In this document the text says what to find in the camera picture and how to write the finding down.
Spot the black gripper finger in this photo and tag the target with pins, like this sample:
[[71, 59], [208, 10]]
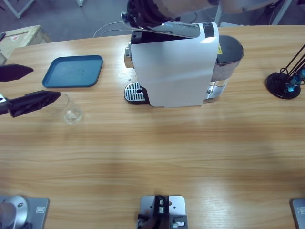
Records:
[[145, 10]]

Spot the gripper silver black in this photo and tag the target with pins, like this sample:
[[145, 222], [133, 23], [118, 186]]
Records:
[[238, 4], [3, 106]]

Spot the clear drinking glass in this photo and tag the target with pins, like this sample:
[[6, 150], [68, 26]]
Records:
[[71, 117]]

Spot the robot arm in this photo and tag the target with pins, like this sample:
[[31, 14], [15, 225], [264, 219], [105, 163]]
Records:
[[6, 213]]

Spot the white capsule coffee machine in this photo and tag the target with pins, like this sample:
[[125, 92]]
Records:
[[171, 71]]

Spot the blue coffee capsule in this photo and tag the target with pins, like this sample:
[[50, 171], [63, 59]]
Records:
[[297, 80], [303, 73], [289, 88]]

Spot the water tank with black lid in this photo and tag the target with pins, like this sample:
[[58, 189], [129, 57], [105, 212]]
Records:
[[230, 47]]

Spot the yellow warning sticker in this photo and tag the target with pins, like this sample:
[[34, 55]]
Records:
[[220, 50]]

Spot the blue plastic tray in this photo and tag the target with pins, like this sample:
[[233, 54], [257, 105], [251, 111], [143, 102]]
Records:
[[71, 71]]

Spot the wooden crate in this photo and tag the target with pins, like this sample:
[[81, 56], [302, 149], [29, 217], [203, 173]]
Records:
[[23, 35]]

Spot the chrome grid drip tray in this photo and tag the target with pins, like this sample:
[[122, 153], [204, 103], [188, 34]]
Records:
[[133, 93]]

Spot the black capsule holder stand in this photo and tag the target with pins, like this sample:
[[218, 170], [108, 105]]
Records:
[[274, 82]]

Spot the grey metal post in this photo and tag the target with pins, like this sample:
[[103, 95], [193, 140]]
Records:
[[219, 15]]

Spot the white slanted frame leg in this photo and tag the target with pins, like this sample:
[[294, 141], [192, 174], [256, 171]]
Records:
[[281, 14]]

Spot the white metal frame leg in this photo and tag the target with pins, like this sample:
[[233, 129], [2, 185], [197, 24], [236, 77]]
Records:
[[80, 3]]

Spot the white metal table frame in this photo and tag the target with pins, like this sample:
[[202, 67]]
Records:
[[18, 14]]

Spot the arm grey base plate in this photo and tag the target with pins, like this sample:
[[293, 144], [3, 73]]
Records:
[[299, 212], [38, 210]]

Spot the white block with dark post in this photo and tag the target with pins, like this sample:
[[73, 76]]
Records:
[[162, 207]]

